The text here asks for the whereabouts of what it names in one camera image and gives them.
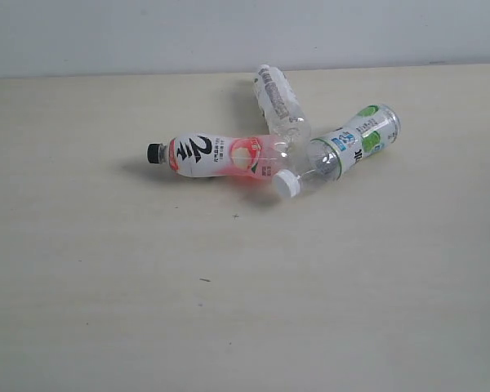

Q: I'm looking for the pink white peach drink bottle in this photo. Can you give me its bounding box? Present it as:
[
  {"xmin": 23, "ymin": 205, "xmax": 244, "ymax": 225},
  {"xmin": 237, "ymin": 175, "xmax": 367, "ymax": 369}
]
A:
[{"xmin": 147, "ymin": 133, "xmax": 289, "ymax": 180}]

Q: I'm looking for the clear ribbed water bottle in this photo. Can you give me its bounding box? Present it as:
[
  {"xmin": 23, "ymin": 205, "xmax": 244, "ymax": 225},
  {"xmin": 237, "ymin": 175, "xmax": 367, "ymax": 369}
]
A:
[{"xmin": 253, "ymin": 65, "xmax": 311, "ymax": 147}]

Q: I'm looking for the clear bottle green lime label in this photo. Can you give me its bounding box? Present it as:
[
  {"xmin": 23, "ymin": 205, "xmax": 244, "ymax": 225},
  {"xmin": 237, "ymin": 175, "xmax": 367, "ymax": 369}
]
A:
[{"xmin": 272, "ymin": 105, "xmax": 401, "ymax": 198}]

